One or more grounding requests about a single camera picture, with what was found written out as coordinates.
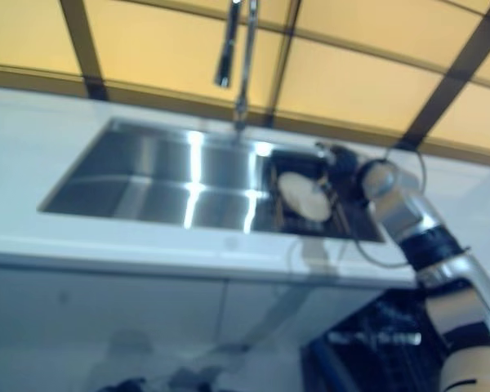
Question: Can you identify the chrome gooseneck kitchen faucet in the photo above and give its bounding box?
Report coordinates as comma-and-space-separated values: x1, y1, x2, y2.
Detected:
215, 0, 260, 132

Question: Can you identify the cream plate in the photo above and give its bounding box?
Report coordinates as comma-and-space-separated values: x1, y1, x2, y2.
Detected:
278, 171, 332, 222

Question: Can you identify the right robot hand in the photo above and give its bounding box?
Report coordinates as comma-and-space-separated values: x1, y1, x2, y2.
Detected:
316, 142, 371, 197

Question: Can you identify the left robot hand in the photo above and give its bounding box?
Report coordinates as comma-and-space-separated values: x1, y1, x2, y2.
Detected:
114, 377, 148, 392

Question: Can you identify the built-in dishwasher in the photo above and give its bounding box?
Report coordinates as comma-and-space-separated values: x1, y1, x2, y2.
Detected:
301, 284, 490, 392

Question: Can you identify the dishwasher door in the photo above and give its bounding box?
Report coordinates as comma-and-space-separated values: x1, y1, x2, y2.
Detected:
301, 338, 336, 392

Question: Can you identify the black sink drying rack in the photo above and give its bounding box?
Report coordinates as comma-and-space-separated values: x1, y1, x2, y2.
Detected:
264, 148, 377, 241

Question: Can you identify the stainless steel sink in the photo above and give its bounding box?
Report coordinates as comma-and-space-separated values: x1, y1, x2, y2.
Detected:
36, 117, 388, 245

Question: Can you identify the yellow window with dark frame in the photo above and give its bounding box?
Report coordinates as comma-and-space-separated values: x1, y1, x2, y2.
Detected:
0, 0, 490, 167

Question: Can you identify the dishwasher wire rack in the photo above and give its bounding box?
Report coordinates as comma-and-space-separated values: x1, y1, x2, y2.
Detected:
326, 300, 442, 392

